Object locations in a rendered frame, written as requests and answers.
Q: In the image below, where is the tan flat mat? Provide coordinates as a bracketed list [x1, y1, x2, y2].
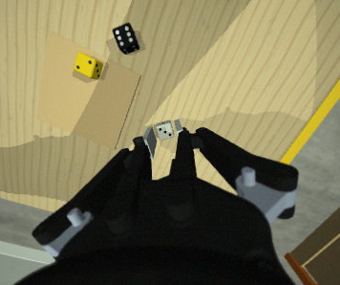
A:
[36, 30, 141, 150]

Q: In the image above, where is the yellow die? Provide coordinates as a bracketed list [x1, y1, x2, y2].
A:
[74, 52, 103, 79]

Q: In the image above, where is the black die with white pips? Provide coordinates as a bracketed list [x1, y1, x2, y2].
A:
[112, 22, 139, 55]

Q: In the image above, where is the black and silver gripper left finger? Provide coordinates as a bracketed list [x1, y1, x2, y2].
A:
[32, 126, 157, 259]

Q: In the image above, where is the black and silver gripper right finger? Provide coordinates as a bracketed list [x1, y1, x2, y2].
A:
[162, 120, 299, 225]

